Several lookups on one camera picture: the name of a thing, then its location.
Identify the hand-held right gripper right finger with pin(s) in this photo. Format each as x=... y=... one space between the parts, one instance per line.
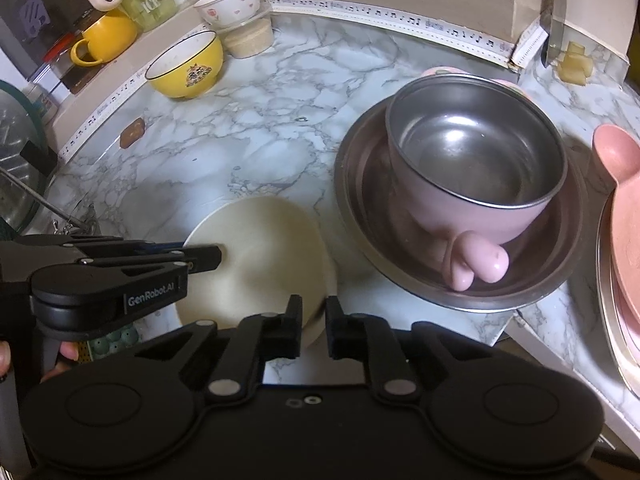
x=332 y=330

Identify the green dotted mat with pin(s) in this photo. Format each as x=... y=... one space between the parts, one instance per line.
x=117 y=341

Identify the pink bear-shaped plate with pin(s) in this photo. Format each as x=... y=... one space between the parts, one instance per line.
x=617 y=152

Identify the yellow ceramic bowl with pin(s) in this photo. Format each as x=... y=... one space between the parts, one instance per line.
x=190 y=72

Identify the clear container with beige lid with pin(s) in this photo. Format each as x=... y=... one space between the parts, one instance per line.
x=250 y=37

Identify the clear storage container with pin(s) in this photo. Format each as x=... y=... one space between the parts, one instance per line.
x=62 y=67

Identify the glass pot lid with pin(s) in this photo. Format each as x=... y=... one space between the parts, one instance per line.
x=20 y=160

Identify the thin metal rod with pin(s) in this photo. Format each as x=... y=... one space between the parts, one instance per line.
x=50 y=205

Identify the large white plate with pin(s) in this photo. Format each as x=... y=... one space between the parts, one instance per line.
x=604 y=270

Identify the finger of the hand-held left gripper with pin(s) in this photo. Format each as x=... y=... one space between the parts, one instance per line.
x=202 y=257
x=100 y=246

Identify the yellow mug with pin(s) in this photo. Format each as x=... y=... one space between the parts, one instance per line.
x=112 y=32

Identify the purple card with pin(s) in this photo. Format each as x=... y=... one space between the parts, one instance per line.
x=36 y=15

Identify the large stainless steel bowl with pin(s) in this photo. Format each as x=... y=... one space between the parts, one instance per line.
x=370 y=220

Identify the brown adhesive hook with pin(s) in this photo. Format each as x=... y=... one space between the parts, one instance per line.
x=132 y=132

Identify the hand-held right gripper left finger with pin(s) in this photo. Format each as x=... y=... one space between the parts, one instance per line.
x=296 y=327

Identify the person's left hand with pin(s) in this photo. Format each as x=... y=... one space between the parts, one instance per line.
x=69 y=352

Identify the cream round plate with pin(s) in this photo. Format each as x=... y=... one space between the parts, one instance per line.
x=260 y=250

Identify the white bowl with pink hearts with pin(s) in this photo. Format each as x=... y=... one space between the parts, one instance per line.
x=232 y=5

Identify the small pale yellow block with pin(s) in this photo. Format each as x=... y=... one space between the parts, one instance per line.
x=575 y=49

